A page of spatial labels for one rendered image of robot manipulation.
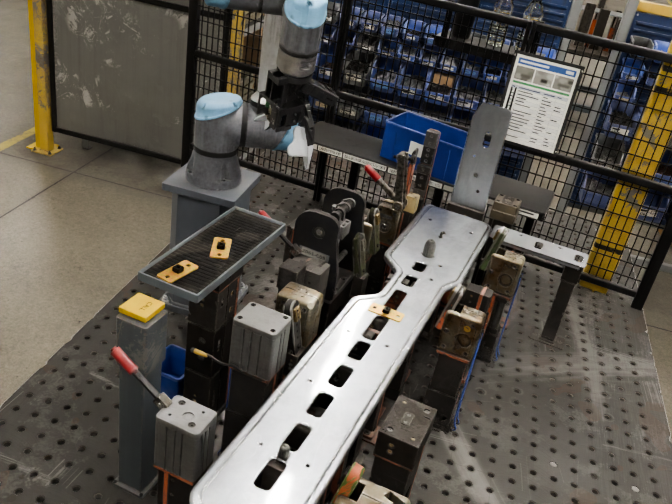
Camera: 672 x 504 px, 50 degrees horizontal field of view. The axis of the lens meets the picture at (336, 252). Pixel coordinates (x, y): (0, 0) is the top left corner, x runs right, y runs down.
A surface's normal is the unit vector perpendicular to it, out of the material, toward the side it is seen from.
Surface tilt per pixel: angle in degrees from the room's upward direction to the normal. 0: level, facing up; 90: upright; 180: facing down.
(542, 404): 0
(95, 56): 90
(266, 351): 90
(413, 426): 0
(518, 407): 0
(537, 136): 90
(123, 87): 92
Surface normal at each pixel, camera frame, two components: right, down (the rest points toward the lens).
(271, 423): 0.15, -0.86
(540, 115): -0.40, 0.40
